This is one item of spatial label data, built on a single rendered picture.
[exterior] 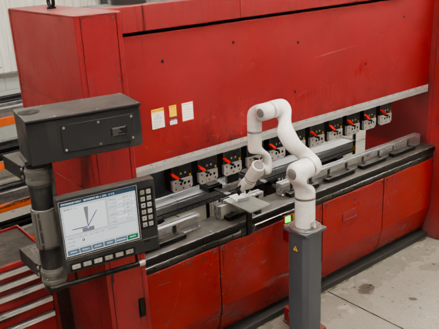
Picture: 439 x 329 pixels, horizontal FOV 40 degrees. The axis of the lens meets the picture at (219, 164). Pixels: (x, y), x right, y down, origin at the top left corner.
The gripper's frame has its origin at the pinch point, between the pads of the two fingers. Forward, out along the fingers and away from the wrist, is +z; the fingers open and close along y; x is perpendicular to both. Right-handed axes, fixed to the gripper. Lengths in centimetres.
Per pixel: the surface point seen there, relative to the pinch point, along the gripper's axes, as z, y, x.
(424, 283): 68, -151, 84
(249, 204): 0.3, -0.1, 10.0
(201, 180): -9.1, 28.6, -9.9
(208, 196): 31.3, 9.1, -17.4
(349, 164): 29, -113, -15
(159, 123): -45, 56, -34
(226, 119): -33.1, 6.8, -36.0
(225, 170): -8.2, 9.3, -13.9
